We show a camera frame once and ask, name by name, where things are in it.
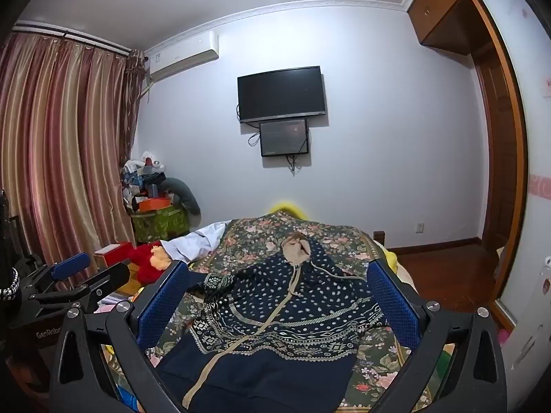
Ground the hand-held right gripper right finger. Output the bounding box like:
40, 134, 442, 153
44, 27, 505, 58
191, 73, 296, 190
366, 259, 509, 413

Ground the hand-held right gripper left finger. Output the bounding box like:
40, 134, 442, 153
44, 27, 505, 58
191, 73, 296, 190
49, 260, 192, 413

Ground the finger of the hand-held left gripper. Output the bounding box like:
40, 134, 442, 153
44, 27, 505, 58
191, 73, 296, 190
19, 252, 92, 299
30, 262, 131, 317

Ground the navy patterned hooded jacket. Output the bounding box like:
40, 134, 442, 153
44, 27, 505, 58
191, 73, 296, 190
155, 232, 390, 413

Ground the red box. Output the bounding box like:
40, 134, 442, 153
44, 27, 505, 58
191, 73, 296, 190
94, 243, 135, 268

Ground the red garment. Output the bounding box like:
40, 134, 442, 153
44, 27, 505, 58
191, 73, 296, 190
128, 243, 174, 285

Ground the white cloth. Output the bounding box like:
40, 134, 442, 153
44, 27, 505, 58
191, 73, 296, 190
161, 220, 233, 263

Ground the colourful bag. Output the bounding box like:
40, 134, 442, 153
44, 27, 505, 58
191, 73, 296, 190
131, 204, 191, 244

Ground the orange box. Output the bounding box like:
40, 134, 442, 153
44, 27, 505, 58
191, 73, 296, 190
138, 197, 171, 213

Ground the pile of household clutter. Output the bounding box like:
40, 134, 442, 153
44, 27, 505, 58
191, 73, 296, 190
121, 150, 179, 207

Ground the grey pillow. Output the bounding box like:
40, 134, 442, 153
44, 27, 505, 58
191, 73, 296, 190
161, 177, 202, 218

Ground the dark floral blanket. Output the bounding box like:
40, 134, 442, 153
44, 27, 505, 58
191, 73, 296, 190
146, 210, 457, 413

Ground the striped pink curtain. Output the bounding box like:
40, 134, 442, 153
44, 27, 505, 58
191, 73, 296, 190
0, 32, 145, 267

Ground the white wardrobe door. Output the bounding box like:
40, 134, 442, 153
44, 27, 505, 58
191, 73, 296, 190
478, 0, 551, 379

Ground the white air conditioner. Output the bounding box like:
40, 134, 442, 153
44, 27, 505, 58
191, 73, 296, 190
144, 31, 219, 82

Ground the wooden overhead cabinet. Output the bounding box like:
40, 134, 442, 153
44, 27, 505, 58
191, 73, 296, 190
407, 0, 493, 56

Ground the small black wall monitor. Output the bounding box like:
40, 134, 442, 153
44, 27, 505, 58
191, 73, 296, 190
259, 118, 310, 157

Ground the white curtain rail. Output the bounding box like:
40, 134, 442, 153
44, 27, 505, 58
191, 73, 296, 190
13, 21, 131, 56

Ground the black wall television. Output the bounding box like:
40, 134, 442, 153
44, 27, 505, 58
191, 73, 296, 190
237, 66, 326, 124

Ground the wooden door frame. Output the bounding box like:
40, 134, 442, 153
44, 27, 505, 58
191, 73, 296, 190
469, 0, 529, 330

